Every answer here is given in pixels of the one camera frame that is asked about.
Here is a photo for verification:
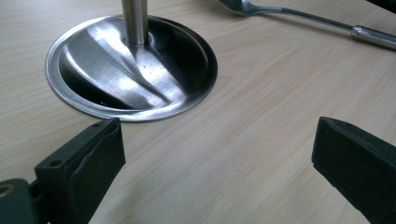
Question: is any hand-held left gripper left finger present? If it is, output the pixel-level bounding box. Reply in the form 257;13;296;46
34;117;127;224

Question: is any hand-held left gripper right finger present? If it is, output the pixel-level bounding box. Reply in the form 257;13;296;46
311;116;396;224

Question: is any stainless steel stand with round base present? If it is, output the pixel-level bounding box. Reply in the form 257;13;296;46
45;0;219;122

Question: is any stainless steel spoon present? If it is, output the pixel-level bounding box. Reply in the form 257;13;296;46
217;0;396;51

